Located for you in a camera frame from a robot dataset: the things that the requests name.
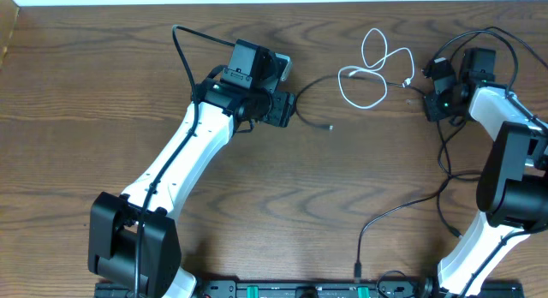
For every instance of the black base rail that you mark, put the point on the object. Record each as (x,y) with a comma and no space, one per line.
(391,288)

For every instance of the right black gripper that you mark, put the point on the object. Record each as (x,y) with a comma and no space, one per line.
(431,110)

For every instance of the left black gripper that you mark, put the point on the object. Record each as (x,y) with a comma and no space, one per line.
(282,108)

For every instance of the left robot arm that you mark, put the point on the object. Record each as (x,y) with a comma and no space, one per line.
(133,238)

